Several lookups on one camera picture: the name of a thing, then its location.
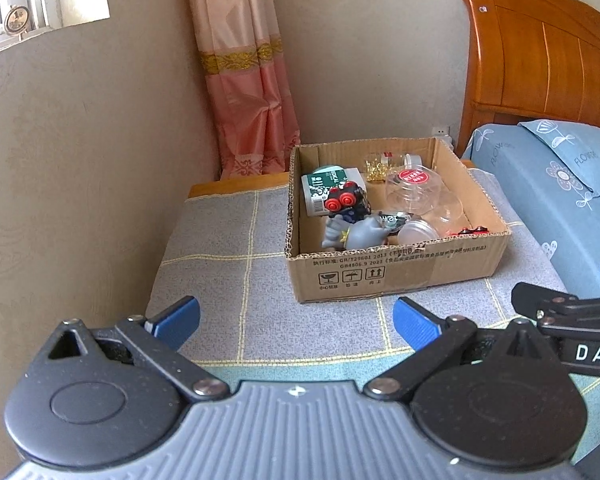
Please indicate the small round clock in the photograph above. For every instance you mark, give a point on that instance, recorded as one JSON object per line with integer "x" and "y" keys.
{"x": 17, "y": 20}

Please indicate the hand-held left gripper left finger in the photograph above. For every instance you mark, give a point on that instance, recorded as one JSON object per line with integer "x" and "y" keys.
{"x": 177, "y": 317}

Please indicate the grey hippo toy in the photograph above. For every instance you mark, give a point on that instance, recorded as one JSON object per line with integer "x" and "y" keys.
{"x": 362, "y": 234}

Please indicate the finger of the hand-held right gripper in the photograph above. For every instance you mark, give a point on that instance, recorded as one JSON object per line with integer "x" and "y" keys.
{"x": 530, "y": 297}

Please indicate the clear plastic jar red label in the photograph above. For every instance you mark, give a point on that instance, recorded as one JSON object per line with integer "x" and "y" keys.
{"x": 414, "y": 191}

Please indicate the black red toy car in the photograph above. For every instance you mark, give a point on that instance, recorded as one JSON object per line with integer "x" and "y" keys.
{"x": 347, "y": 201}

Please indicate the green white carton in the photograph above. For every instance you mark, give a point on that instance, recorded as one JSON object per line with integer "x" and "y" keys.
{"x": 317, "y": 192}

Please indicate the black magnifying glass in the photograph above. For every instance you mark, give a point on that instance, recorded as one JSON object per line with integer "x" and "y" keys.
{"x": 417, "y": 232}

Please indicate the red black small toy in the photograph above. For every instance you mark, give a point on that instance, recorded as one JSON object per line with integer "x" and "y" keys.
{"x": 472, "y": 232}

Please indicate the plain clear plastic container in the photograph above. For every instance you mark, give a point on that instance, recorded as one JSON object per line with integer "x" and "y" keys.
{"x": 447, "y": 210}

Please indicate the blue flower pillow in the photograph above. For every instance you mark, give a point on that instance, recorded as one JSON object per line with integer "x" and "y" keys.
{"x": 570, "y": 160}

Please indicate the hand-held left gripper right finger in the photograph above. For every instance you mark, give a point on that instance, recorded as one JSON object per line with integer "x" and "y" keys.
{"x": 414, "y": 325}

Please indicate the wooden headboard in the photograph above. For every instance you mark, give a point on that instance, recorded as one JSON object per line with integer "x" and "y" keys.
{"x": 555, "y": 60}

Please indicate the pink curtain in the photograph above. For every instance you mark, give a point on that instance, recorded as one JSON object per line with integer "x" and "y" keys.
{"x": 240, "y": 85}

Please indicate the white wall socket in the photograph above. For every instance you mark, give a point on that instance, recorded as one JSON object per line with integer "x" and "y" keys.
{"x": 441, "y": 130}

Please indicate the grey teal checked cloth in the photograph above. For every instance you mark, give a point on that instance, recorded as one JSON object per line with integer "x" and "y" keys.
{"x": 220, "y": 270}

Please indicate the brown cardboard box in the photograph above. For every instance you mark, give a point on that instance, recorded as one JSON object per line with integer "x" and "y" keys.
{"x": 405, "y": 270}

